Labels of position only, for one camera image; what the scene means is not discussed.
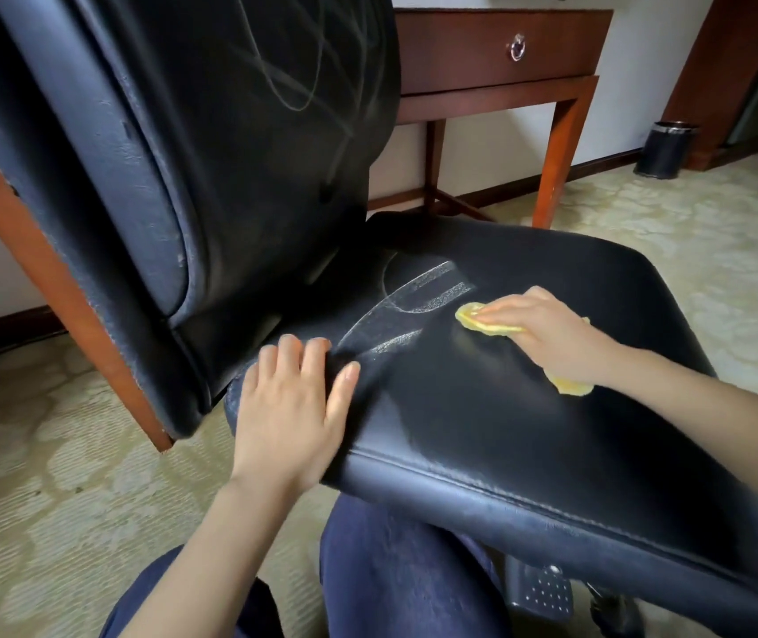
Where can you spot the person's right hand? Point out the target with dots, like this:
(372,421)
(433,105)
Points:
(558,338)

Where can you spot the person's left hand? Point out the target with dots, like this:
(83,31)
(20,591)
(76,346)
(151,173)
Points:
(286,425)

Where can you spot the yellow cleaning cloth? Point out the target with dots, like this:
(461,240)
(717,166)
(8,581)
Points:
(469,318)

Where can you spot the black leather chair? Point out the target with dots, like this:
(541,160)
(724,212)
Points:
(485,425)

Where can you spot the person's left forearm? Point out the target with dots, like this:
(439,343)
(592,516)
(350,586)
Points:
(206,564)

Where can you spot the person's right forearm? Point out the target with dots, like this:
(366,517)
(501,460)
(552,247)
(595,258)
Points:
(718,425)

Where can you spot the navy dress with white trim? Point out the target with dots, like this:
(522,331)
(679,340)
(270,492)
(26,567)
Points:
(405,571)

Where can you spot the black waste bin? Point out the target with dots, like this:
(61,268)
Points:
(665,156)

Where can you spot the red-brown wooden table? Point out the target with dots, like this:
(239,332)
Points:
(459,53)

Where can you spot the silver drawer knob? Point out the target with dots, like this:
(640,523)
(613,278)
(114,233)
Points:
(518,37)

